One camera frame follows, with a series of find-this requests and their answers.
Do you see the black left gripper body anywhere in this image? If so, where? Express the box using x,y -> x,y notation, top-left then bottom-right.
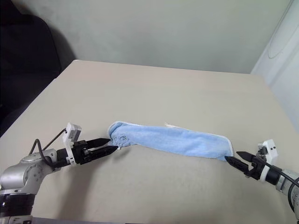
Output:
71,140 -> 94,166

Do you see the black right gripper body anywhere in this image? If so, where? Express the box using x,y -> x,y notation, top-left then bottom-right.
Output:
245,154 -> 267,181

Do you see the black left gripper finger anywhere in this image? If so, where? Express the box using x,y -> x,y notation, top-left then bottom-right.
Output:
89,146 -> 118,161
86,138 -> 111,148

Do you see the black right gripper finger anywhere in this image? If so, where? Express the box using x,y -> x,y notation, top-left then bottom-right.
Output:
224,156 -> 254,176
236,151 -> 258,163

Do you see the light blue towel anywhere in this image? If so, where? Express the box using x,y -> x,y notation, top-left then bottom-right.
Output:
107,120 -> 235,162

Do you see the black chair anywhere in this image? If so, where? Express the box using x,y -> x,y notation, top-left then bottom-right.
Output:
0,13 -> 77,139

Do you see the white panel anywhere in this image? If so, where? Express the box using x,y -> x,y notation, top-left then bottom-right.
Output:
250,0 -> 299,112

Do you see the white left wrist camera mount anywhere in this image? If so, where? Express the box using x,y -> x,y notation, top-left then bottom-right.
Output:
62,122 -> 83,164

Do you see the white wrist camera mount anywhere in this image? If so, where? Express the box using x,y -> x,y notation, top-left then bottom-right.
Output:
257,139 -> 279,182
62,122 -> 83,164

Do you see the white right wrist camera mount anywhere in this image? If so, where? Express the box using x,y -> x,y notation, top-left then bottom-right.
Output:
257,139 -> 279,182

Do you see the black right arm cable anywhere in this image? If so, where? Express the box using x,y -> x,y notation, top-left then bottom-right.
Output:
268,162 -> 299,212

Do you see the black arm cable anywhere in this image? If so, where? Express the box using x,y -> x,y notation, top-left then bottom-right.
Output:
32,128 -> 68,172
268,162 -> 299,212

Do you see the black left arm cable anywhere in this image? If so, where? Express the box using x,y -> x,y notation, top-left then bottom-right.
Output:
32,128 -> 68,172

